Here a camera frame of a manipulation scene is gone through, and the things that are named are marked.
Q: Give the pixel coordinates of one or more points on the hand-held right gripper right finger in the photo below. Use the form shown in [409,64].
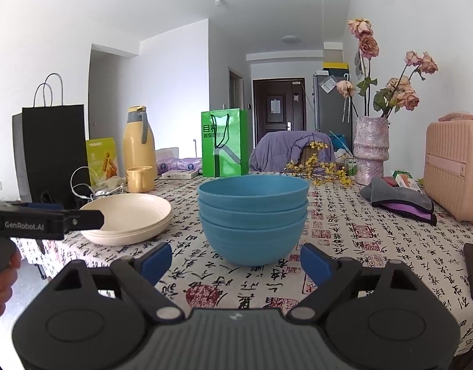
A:
[317,264]

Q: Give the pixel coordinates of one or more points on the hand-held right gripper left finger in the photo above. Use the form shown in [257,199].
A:
[155,262]

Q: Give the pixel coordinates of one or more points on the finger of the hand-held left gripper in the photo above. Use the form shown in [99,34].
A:
[84,220]
[43,206]

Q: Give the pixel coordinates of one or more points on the blue bowl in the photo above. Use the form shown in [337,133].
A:
[255,212]
[251,190]
[255,244]

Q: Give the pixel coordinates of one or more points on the person's left hand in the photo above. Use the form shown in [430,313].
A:
[3,289]

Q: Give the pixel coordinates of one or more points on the crumpled plastic bag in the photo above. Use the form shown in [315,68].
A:
[109,185]

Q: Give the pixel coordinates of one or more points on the black paper bag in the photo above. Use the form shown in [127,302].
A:
[55,154]

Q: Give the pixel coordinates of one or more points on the yellow-green carton box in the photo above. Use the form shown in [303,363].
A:
[101,158]

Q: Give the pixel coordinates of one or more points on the yellow mug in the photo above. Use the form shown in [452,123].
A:
[140,181]

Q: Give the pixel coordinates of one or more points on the yellow thermos jug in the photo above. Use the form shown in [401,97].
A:
[138,150]

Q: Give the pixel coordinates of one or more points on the flat white box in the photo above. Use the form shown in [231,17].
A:
[178,175]

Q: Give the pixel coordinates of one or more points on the yellow flower branch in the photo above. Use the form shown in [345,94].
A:
[328,169]

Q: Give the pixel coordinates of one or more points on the grey cloth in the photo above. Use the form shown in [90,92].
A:
[390,196]

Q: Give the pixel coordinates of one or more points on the purple tissue pack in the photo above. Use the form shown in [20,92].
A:
[180,165]

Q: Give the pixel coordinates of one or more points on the purple cloth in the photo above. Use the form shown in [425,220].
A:
[409,212]

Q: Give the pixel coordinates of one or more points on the white tissue pack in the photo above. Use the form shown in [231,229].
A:
[167,154]

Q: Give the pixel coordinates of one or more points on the wooden chair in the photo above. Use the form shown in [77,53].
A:
[308,156]

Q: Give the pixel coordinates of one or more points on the red box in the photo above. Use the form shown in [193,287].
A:
[390,181]

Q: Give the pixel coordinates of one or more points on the carrot print packet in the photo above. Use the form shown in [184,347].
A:
[407,181]

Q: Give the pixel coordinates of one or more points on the purple jacket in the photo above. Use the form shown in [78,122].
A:
[275,148]

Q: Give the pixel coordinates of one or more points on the pink textured vase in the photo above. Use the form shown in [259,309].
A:
[369,150]

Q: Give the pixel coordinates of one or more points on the blue white plastic bag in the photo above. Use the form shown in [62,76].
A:
[338,140]

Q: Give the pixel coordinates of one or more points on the green paper bag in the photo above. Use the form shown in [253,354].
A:
[236,142]

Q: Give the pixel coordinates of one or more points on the dark brown door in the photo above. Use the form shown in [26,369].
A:
[278,115]

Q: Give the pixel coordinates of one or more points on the grey fridge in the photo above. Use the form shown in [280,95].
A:
[328,108]

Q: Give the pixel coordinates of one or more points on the white umbrella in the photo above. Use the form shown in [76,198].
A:
[348,100]

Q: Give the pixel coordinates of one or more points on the pink hard case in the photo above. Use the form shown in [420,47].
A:
[456,169]

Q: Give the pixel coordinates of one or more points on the dried pink roses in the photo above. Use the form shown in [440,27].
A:
[404,92]

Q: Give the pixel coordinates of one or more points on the yellow and black box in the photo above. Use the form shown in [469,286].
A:
[334,67]

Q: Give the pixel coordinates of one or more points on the round ceiling lamp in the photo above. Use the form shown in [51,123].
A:
[291,39]

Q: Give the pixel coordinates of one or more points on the white wall panel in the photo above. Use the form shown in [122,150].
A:
[357,63]

